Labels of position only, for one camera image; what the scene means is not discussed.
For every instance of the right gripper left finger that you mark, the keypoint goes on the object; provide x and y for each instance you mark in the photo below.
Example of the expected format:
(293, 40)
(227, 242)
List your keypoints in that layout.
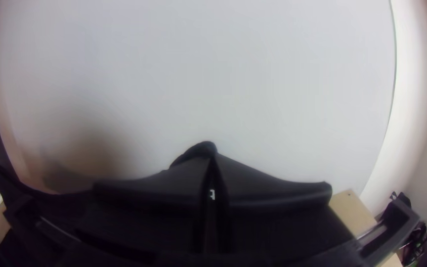
(154, 215)

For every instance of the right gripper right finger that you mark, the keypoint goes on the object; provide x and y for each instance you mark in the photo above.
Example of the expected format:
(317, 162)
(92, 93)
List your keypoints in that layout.
(273, 222)

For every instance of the black t-shirt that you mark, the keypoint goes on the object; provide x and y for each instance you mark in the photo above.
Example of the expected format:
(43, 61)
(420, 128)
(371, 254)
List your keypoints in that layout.
(195, 150)

